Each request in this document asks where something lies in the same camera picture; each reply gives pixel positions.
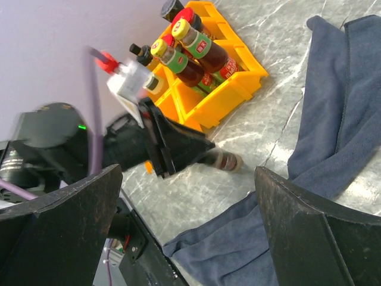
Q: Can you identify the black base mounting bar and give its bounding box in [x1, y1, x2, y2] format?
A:
[108, 190, 188, 286]

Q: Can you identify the black lid spice jar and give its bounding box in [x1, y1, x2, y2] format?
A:
[160, 0, 185, 23]

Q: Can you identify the red label sauce bottle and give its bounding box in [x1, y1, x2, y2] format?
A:
[150, 38, 223, 97]

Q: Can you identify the yellow compartment bin tray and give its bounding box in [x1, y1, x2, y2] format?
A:
[149, 1, 268, 131]

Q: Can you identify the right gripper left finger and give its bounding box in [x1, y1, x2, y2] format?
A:
[1, 164, 123, 286]

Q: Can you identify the red lid sauce jar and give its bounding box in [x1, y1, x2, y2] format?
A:
[171, 8, 211, 37]
[161, 33, 182, 51]

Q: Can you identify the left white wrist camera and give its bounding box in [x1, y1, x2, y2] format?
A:
[107, 59, 151, 129]

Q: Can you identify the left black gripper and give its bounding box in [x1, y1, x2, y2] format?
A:
[102, 98, 215, 179]

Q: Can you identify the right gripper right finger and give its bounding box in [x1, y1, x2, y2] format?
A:
[255, 167, 380, 285]

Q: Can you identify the green label sauce bottle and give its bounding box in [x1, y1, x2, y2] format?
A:
[171, 18, 243, 82]

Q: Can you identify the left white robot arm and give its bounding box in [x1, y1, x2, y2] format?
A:
[1, 102, 217, 204]

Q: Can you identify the small black pepper bottle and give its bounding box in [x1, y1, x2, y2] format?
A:
[205, 149, 243, 172]

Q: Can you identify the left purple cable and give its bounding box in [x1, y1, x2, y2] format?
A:
[0, 46, 120, 286]

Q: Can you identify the dark blue cloth towel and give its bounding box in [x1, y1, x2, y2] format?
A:
[163, 15, 380, 285]

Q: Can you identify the black cap salt grinder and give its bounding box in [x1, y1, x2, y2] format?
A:
[129, 43, 154, 67]

